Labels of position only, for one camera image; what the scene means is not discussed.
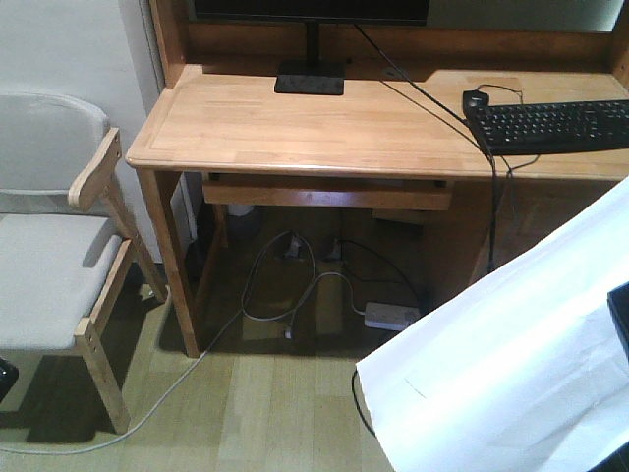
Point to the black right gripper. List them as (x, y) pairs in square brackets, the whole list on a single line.
[(618, 304)]

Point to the white power strip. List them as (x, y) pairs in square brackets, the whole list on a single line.
[(390, 316)]

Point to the black computer mouse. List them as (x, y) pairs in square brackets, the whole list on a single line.
[(474, 98)]

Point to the black keyboard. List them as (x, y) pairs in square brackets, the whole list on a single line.
[(549, 128)]

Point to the wooden desk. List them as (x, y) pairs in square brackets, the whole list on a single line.
[(220, 118)]

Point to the white paper sheet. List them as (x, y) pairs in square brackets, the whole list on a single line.
[(522, 371)]

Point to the black computer monitor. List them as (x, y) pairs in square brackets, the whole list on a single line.
[(289, 30)]

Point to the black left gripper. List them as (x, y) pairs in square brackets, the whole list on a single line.
[(9, 375)]

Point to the wooden chair grey cushion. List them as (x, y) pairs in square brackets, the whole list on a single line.
[(68, 239)]

